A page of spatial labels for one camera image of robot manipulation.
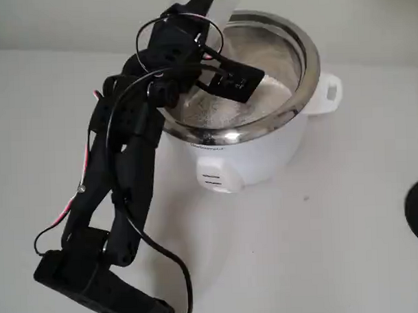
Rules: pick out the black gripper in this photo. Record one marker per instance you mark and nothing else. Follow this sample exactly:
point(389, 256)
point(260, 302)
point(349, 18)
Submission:
point(240, 82)

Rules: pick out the translucent plastic cup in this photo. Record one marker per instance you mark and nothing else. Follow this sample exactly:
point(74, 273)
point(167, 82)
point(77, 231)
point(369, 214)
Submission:
point(226, 8)

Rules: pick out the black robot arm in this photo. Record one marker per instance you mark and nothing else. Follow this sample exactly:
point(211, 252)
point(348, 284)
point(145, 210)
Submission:
point(133, 159)

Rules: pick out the white rice grains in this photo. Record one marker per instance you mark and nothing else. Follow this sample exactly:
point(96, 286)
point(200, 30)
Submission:
point(272, 89)

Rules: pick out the steel inner pot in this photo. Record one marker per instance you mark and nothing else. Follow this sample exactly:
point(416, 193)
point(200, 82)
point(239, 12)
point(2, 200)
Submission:
point(295, 57)

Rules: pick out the black camera circuit board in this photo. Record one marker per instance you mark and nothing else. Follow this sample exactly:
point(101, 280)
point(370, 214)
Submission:
point(240, 81)

